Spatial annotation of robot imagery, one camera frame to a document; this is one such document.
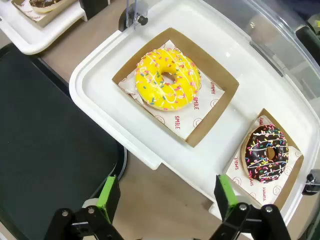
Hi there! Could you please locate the chocolate sprinkled donut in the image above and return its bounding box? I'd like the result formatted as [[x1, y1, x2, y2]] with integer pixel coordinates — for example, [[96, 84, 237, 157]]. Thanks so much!
[[241, 124, 290, 184]]

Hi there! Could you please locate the dark green serving tray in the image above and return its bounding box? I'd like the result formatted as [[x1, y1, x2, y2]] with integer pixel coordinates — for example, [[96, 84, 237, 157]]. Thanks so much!
[[0, 42, 128, 240]]

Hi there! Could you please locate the small white display tray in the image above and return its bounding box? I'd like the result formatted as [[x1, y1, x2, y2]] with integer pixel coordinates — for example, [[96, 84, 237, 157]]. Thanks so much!
[[0, 0, 88, 56]]

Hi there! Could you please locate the clear plastic display lid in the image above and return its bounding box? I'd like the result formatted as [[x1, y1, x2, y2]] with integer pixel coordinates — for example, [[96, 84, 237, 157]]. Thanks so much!
[[125, 0, 320, 101]]

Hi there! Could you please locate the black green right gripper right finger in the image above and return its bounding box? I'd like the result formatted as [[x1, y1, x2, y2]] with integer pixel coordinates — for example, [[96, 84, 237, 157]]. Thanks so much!
[[209, 174, 292, 240]]

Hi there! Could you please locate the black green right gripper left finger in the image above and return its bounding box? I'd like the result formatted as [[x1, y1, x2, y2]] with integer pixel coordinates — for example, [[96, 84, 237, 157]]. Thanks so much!
[[43, 175, 125, 240]]

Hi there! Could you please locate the chocolate glazed donut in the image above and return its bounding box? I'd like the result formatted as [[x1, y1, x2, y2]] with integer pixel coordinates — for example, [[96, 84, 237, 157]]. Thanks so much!
[[29, 0, 64, 14]]

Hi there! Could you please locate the white printed paper liner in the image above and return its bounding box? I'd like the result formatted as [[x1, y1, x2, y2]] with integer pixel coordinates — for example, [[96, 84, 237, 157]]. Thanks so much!
[[225, 116, 303, 203], [117, 42, 226, 141], [14, 0, 48, 23]]

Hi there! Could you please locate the large white display tray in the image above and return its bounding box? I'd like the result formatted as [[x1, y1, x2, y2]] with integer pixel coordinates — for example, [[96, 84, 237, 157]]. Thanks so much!
[[69, 0, 320, 227]]

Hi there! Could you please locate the yellow sprinkled donut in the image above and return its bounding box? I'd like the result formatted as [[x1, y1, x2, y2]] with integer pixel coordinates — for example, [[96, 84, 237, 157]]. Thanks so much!
[[135, 48, 202, 112]]

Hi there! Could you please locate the brown cardboard donut box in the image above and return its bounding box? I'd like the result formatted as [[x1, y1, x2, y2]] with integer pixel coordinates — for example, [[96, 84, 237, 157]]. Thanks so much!
[[10, 0, 78, 29], [223, 107, 305, 212], [111, 27, 240, 148]]

